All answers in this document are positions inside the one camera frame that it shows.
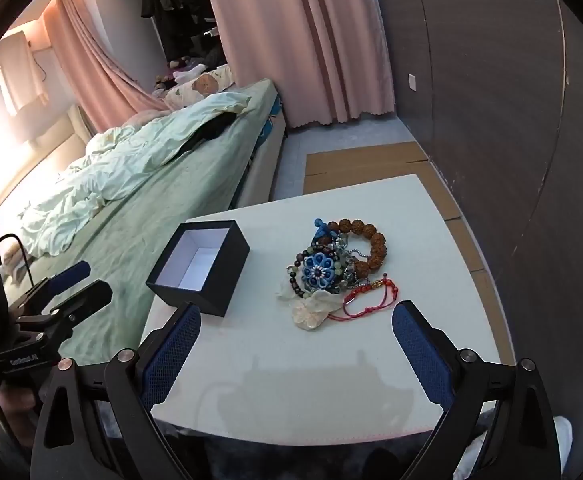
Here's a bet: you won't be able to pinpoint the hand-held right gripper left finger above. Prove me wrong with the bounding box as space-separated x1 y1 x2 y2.
30 302 202 480

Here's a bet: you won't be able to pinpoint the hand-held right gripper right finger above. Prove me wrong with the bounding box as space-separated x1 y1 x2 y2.
391 300 562 480

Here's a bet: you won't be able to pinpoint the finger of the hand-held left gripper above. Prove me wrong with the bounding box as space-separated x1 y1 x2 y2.
6 260 92 313
14 280 113 333

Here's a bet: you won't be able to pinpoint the red string bracelet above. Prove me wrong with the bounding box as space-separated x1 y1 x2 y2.
329 277 402 322

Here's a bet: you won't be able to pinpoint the black jewelry box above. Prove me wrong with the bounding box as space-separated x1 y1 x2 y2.
146 220 250 318

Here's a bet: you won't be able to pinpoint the white flower hair clip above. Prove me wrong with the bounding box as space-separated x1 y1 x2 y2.
279 280 346 332

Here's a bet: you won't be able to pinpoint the brown bead bracelet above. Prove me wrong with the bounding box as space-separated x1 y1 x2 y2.
334 217 387 277

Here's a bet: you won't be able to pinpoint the blue flower hair ornament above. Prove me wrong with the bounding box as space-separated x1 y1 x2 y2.
302 252 345 293

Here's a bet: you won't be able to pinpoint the dark bead bracelet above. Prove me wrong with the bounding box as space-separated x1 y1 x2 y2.
286 250 322 301

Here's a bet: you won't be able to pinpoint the blue knotted tassel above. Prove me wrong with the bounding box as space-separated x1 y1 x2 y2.
314 218 339 247

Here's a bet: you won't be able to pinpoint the pale green quilt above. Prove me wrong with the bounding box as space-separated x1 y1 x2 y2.
19 92 252 257

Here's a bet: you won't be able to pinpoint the bed with green sheet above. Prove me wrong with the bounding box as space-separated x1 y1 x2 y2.
0 77 290 367

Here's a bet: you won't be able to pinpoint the beige headboard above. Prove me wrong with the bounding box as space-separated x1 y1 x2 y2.
64 104 95 158

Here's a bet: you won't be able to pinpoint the white cloth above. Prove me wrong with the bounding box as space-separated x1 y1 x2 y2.
459 414 572 480

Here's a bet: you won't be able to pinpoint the black garment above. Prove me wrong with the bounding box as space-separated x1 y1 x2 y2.
184 112 237 152

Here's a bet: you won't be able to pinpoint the white hanging towel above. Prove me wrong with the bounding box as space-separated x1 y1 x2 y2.
0 30 50 116

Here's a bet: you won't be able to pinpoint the flat brown cardboard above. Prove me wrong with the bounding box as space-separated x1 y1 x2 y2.
304 141 517 366

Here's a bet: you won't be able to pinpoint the draped pink curtain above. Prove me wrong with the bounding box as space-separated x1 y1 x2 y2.
42 0 172 137

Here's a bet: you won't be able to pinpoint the printed pillow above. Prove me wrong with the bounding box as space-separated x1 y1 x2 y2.
164 65 235 111

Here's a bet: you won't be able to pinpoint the white socks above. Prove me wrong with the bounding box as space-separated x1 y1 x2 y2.
173 63 207 84

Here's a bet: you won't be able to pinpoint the brown wooden wardrobe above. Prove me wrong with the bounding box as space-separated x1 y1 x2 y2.
371 0 583 466

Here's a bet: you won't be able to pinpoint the dark hanging clothes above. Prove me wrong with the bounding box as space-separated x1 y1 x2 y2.
139 0 222 61

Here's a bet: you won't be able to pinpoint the wide pink curtain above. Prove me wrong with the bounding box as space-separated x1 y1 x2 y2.
196 0 399 128

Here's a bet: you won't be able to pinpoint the black cable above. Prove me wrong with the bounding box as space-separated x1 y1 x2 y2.
0 233 35 288

